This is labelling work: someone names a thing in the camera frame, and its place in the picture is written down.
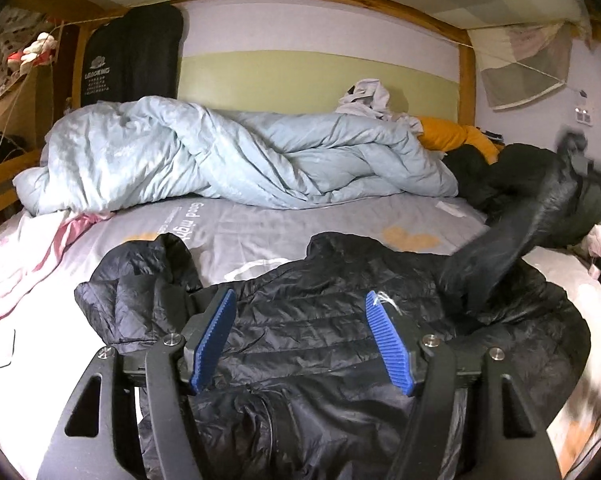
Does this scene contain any patterned hanging cloth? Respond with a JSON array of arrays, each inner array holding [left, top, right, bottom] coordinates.
[[0, 7, 56, 107]]

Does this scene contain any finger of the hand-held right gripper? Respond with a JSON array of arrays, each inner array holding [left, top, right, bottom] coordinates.
[[555, 130, 589, 162]]

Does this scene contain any yellow pillow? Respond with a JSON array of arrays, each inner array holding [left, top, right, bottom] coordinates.
[[417, 116, 501, 165]]

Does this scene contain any white red plush toy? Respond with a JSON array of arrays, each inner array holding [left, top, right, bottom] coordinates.
[[8, 32, 60, 69]]

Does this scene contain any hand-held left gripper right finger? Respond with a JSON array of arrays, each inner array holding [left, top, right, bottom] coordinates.
[[364, 290, 563, 480]]

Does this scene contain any wooden bunk bed frame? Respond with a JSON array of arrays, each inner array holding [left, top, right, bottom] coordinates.
[[0, 0, 601, 241]]

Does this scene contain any light blue duvet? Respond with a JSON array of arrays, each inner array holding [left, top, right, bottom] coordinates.
[[13, 96, 458, 216]]

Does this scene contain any small white paper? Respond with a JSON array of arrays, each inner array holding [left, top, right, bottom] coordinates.
[[436, 201, 469, 220]]

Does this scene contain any white wall socket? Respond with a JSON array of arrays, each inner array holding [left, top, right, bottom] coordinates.
[[573, 91, 596, 126]]

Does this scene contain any pink and white cloth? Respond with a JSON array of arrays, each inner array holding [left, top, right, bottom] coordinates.
[[0, 210, 114, 322]]

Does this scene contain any black puffer jacket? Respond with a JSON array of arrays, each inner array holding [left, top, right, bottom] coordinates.
[[74, 147, 593, 480]]

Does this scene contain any dark green coat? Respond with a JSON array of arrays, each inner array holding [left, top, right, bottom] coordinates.
[[445, 142, 601, 252]]

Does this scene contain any white grey garment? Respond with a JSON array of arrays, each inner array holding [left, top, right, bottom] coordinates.
[[336, 78, 421, 129]]

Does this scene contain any black hanging bag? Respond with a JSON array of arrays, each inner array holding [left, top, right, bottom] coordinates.
[[79, 4, 184, 109]]

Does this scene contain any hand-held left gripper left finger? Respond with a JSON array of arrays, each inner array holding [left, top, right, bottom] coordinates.
[[36, 287, 238, 480]]

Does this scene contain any checkered hanging cloth flap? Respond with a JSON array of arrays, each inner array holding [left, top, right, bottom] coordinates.
[[467, 22, 576, 111]]

